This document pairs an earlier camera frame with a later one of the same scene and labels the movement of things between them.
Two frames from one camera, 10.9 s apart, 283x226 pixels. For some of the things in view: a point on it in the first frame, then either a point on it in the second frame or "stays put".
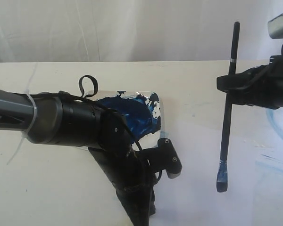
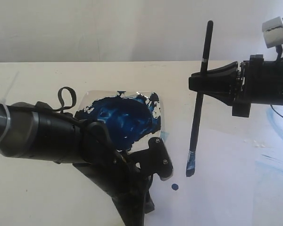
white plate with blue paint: (144, 111) stays put
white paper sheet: (259, 181) stays put
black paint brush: (222, 178) to (191, 165)
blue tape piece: (164, 134) stays put
